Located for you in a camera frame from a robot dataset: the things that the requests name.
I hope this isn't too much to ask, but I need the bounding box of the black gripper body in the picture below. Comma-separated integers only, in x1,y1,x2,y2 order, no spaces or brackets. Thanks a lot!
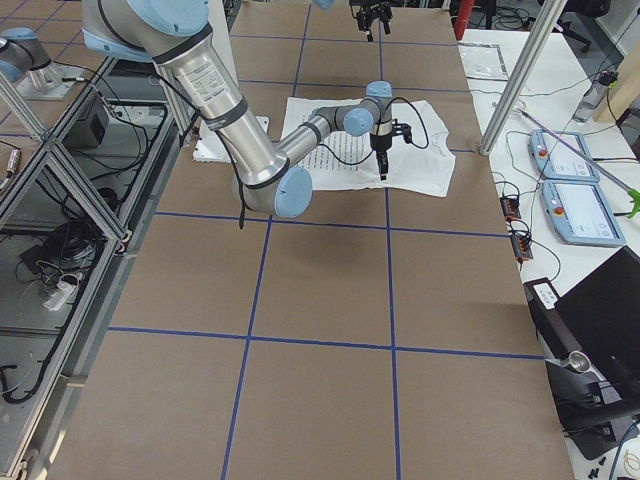
358,0,391,15
369,134,391,155

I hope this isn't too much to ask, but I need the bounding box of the white long-sleeve printed shirt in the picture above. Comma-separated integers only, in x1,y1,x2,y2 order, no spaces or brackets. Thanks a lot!
299,100,455,197

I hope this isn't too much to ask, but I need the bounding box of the red fire extinguisher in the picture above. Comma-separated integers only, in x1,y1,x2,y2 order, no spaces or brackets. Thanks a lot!
454,0,475,41

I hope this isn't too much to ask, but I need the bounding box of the small orange circuit board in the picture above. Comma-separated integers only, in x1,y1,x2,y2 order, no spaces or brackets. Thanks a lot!
499,196,522,221

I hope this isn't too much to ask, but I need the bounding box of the upper blue teach pendant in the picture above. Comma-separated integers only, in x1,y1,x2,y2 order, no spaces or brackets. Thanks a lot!
529,129,600,183

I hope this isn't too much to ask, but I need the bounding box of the blue teach pendant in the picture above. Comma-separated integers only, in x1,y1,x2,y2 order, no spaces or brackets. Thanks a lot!
529,129,600,183
542,180,626,247

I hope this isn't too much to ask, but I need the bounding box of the lower blue teach pendant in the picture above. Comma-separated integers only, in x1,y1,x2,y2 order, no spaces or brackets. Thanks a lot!
542,180,626,247

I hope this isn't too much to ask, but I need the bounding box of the clear water bottle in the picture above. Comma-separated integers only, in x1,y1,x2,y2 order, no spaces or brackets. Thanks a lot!
572,69,619,123

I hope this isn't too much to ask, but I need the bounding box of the metal reacher grabber tool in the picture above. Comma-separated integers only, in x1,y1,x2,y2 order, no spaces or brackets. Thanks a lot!
515,107,640,219

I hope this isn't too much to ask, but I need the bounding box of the black laptop computer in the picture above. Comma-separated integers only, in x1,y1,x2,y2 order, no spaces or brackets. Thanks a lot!
524,246,639,398

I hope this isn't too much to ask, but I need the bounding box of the white power strip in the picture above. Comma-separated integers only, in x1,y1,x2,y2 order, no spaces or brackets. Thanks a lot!
43,277,78,311

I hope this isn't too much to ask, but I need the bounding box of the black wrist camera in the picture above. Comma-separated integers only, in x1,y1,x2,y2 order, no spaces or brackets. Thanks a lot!
392,119,413,144

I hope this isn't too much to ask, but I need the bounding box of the aluminium frame post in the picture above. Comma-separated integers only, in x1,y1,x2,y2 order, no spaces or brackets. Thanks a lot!
479,0,567,156

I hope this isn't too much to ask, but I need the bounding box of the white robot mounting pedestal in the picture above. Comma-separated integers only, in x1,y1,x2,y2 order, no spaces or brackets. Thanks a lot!
184,1,277,184

